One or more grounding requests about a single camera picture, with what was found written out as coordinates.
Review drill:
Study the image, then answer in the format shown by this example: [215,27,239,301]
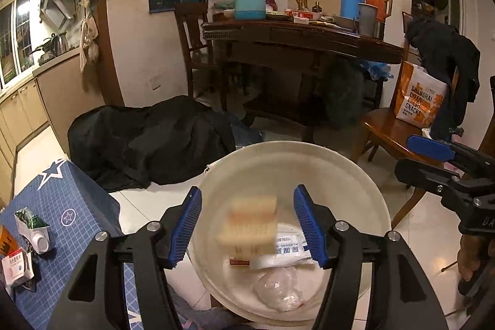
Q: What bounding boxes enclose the white blue mask packet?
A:
[249,223,314,270]

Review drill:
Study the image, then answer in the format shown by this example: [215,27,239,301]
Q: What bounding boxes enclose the clear plastic bag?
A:
[253,267,304,312]

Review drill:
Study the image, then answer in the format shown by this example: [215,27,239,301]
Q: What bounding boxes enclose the yellow red medicine box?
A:
[228,255,251,266]

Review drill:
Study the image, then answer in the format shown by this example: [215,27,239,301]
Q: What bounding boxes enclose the cream cigarette box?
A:
[217,196,278,260]

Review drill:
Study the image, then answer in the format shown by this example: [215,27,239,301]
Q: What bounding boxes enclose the white red medicine box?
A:
[2,248,34,287]

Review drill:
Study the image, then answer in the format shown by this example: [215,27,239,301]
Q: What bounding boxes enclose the white plastic trash bucket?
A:
[188,141,391,327]

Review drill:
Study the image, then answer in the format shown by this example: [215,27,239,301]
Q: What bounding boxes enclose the beige kitchen cabinets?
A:
[1,49,104,207]

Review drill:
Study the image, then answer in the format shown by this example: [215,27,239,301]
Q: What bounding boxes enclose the kitchen window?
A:
[0,0,33,89]

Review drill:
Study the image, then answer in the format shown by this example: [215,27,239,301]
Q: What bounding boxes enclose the person's right hand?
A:
[457,234,494,296]

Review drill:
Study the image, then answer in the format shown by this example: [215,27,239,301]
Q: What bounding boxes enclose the wooden chair with bag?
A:
[351,39,465,230]

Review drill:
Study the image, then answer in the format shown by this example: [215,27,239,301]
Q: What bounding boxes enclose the orange white snack bag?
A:
[394,61,447,129]

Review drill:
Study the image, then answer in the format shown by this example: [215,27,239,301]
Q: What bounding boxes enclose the blue star grid tablecloth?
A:
[1,159,132,329]

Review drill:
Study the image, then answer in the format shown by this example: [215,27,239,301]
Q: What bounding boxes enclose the black jacket on chair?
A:
[405,17,481,141]

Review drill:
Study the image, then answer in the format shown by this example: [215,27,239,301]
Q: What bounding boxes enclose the black cloth covered seat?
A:
[67,94,265,194]

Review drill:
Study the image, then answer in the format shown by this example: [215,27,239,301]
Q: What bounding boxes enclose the grey metal cup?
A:
[358,3,377,37]

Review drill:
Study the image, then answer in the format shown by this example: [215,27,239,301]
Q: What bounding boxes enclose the orange thermos jug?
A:
[366,0,393,23]

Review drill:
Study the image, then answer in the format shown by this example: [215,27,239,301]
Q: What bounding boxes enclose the dark wooden dining table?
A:
[202,19,403,142]

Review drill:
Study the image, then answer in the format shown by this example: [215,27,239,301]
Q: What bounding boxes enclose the range hood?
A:
[39,0,84,33]

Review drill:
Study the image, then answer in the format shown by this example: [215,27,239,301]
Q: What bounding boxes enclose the wooden chair by wall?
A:
[174,2,218,98]

